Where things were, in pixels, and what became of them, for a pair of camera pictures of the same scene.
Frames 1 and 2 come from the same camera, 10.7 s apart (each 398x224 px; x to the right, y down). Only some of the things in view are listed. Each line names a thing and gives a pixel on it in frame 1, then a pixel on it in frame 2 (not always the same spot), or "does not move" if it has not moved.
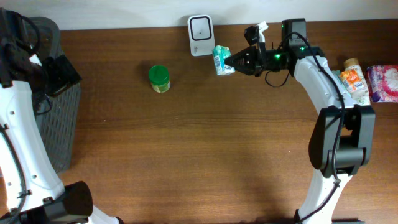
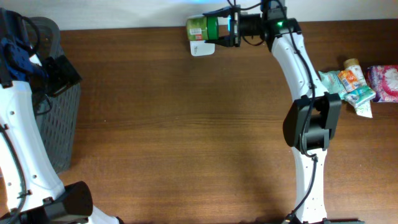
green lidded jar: (159, 76) to (203, 28)
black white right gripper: (255, 61) to (227, 41)
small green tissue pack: (219, 53) to (359, 96)
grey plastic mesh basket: (60, 125) does not move
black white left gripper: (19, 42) does not move
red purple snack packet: (383, 83) does not move
